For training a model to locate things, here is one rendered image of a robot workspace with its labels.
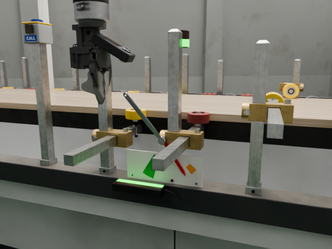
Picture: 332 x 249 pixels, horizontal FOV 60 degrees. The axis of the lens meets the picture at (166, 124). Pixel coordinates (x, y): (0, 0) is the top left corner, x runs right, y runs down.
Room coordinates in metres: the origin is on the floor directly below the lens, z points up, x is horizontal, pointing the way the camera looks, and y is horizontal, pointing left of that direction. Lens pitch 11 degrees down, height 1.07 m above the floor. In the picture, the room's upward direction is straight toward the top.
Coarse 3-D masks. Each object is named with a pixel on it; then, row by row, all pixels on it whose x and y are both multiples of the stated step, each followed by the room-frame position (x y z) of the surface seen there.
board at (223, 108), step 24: (0, 96) 1.66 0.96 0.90; (24, 96) 1.66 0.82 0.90; (72, 96) 1.66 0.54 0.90; (120, 96) 1.66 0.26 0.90; (144, 96) 1.66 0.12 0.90; (192, 96) 1.66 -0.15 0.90; (216, 96) 1.66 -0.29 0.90; (240, 96) 1.66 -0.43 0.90; (216, 120) 1.05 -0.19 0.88; (240, 120) 1.02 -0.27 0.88; (312, 120) 0.94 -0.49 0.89
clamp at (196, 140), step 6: (162, 132) 0.89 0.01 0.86; (168, 132) 0.87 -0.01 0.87; (174, 132) 0.87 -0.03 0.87; (180, 132) 0.87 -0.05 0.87; (186, 132) 0.87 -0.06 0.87; (192, 132) 0.87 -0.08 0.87; (168, 138) 0.87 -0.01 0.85; (174, 138) 0.87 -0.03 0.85; (192, 138) 0.85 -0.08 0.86; (198, 138) 0.84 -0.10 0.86; (168, 144) 0.87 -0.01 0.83; (192, 144) 0.85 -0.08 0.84; (198, 144) 0.84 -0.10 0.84
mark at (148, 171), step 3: (153, 156) 0.89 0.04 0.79; (150, 162) 0.89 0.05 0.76; (147, 165) 0.90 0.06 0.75; (150, 165) 0.89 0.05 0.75; (147, 168) 0.90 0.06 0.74; (150, 168) 0.89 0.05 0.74; (144, 171) 0.90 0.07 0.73; (147, 171) 0.90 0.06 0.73; (150, 171) 0.89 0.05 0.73; (153, 171) 0.89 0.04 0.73; (147, 174) 0.90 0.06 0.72; (150, 174) 0.89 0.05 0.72; (153, 174) 0.89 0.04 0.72; (153, 177) 0.89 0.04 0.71
